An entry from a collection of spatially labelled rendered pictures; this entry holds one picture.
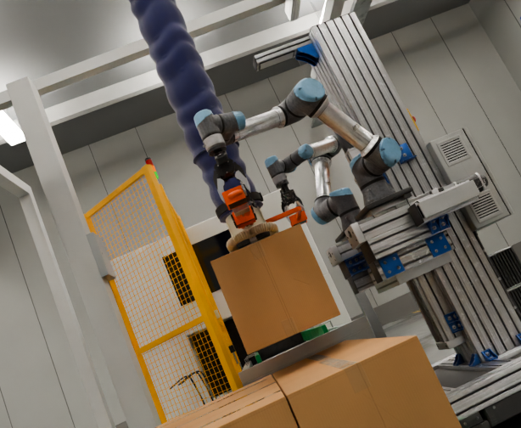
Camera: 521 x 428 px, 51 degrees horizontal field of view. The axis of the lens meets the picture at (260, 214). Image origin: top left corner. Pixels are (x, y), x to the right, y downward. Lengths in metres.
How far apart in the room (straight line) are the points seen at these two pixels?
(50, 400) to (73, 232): 8.65
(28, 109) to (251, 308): 2.45
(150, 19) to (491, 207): 1.87
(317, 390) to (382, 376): 0.18
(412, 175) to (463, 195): 0.38
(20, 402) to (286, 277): 10.47
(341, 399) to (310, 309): 0.71
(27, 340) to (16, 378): 0.74
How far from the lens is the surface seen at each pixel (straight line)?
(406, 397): 1.60
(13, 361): 12.42
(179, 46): 2.80
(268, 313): 2.20
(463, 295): 2.66
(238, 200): 1.93
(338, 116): 2.34
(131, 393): 3.56
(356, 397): 1.57
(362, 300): 3.43
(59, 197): 3.82
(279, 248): 2.22
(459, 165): 2.76
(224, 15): 4.85
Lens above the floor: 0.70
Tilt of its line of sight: 12 degrees up
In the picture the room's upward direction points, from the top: 24 degrees counter-clockwise
